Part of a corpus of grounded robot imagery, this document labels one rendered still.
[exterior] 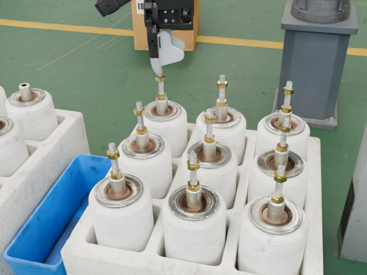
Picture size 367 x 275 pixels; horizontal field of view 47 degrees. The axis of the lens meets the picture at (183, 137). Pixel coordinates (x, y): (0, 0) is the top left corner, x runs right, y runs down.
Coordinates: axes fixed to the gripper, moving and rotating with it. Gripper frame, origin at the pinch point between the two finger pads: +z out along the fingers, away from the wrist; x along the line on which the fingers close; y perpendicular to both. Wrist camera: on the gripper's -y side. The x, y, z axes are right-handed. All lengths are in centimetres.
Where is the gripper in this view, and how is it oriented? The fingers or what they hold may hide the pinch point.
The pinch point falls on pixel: (155, 68)
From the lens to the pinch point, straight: 79.7
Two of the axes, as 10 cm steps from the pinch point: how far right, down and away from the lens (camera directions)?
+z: 0.3, 8.1, 5.8
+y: 10.0, 0.0, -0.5
